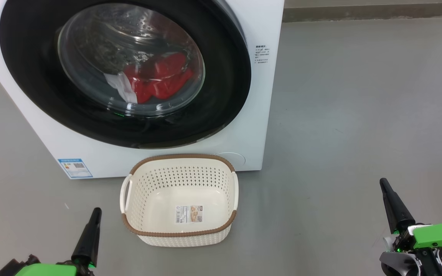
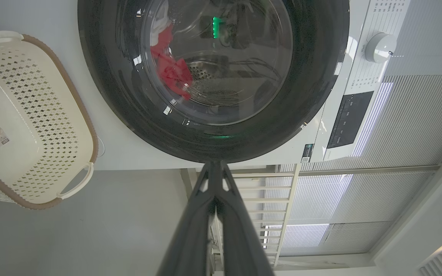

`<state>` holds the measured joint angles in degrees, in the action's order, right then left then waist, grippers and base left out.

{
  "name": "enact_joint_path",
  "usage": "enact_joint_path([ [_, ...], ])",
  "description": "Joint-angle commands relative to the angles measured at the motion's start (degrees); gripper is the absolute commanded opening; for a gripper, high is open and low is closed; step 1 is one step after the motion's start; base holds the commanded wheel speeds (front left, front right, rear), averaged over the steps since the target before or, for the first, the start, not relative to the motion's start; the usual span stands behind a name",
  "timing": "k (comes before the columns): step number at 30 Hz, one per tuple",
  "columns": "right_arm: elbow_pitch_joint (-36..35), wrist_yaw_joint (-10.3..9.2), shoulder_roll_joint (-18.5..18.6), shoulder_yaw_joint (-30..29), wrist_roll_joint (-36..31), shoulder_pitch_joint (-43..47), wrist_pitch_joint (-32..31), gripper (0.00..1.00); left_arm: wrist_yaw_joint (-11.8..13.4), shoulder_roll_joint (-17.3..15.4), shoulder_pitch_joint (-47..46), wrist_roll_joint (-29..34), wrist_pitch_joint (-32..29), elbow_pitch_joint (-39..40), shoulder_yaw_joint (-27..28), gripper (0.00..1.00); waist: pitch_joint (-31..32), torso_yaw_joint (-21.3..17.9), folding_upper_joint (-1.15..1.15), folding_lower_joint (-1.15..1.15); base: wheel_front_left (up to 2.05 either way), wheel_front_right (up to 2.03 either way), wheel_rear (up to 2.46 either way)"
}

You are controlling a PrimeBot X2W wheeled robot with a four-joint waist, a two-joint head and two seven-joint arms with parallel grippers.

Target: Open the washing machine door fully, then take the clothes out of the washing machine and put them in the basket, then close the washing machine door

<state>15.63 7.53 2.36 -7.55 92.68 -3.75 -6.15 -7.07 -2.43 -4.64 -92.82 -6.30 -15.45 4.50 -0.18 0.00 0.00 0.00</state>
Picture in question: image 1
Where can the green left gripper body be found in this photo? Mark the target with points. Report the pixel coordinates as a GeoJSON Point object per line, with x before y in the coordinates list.
{"type": "Point", "coordinates": [48, 270]}

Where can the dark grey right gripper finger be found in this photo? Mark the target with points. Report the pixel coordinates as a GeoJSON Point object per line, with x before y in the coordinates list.
{"type": "Point", "coordinates": [395, 209]}

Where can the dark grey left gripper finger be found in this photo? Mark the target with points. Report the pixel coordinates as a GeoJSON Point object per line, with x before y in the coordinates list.
{"type": "Point", "coordinates": [88, 241]}

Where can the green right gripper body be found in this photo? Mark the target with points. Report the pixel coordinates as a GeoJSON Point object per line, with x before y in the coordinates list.
{"type": "Point", "coordinates": [439, 234]}

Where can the red and white garment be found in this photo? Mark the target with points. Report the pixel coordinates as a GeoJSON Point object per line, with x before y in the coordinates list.
{"type": "Point", "coordinates": [159, 80]}

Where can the round washing machine door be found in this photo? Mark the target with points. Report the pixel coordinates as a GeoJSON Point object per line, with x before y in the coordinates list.
{"type": "Point", "coordinates": [29, 69]}

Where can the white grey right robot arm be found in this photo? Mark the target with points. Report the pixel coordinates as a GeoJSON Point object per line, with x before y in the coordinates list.
{"type": "Point", "coordinates": [397, 264]}

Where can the cream perforated basket brown rim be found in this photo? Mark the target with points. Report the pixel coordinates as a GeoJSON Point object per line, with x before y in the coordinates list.
{"type": "Point", "coordinates": [182, 191]}

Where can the white front-load washing machine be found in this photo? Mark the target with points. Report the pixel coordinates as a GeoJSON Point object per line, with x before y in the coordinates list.
{"type": "Point", "coordinates": [244, 115]}

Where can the stainless steel washing machine drum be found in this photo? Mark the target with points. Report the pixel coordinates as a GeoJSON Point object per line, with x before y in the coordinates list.
{"type": "Point", "coordinates": [121, 34]}

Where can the blue energy label sticker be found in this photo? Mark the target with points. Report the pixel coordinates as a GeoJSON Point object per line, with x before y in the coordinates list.
{"type": "Point", "coordinates": [75, 168]}

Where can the paper product label sticker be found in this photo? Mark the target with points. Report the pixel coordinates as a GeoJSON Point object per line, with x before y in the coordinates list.
{"type": "Point", "coordinates": [189, 214]}

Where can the round filter cover panel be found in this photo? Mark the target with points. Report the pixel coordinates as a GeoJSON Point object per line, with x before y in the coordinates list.
{"type": "Point", "coordinates": [234, 159]}

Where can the small printed text sticker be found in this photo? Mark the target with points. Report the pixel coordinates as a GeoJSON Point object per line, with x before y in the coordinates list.
{"type": "Point", "coordinates": [262, 53]}

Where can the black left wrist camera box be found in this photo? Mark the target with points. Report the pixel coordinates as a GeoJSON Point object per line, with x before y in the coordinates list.
{"type": "Point", "coordinates": [10, 268]}

